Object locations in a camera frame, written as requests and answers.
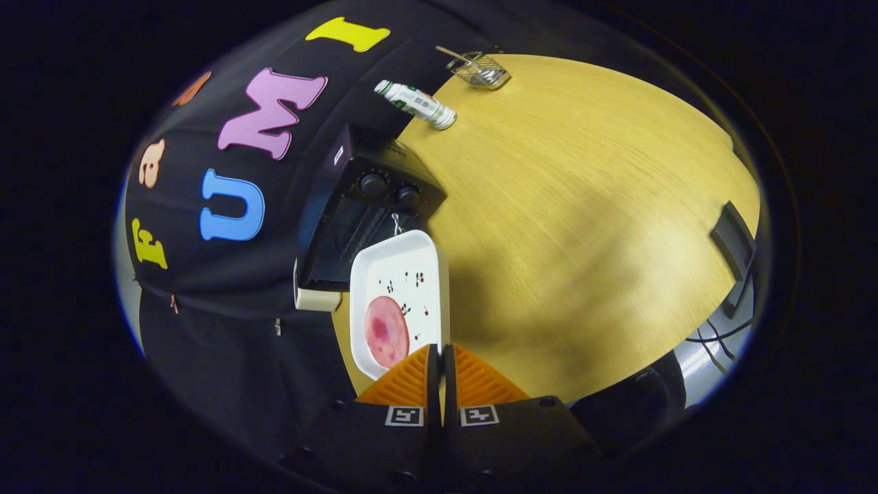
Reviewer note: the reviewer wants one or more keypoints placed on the black backdrop cloth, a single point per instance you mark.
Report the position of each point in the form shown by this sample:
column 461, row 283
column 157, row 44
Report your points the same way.
column 206, row 315

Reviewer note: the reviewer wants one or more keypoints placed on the white square plate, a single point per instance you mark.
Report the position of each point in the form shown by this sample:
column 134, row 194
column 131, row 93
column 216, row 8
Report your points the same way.
column 405, row 257

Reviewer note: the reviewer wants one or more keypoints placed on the wooden stick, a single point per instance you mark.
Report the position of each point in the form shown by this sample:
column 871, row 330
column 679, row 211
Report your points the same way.
column 449, row 53

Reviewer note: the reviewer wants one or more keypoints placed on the white bottle green label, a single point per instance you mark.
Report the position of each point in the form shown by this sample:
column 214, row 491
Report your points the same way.
column 415, row 103

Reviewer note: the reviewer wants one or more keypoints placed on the black table-edge bracket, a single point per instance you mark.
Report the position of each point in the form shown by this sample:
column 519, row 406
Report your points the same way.
column 732, row 237

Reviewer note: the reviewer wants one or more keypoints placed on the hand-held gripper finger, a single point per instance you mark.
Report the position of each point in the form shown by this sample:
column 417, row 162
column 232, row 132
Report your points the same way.
column 448, row 391
column 433, row 391

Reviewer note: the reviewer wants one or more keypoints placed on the white toaster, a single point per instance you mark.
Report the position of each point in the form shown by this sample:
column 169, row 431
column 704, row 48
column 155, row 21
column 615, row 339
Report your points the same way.
column 315, row 300

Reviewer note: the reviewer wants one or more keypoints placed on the black toaster oven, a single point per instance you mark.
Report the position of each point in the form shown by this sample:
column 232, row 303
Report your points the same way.
column 326, row 199

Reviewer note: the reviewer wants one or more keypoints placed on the pink ham slice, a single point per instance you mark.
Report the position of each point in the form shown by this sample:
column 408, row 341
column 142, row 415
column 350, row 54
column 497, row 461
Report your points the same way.
column 386, row 333

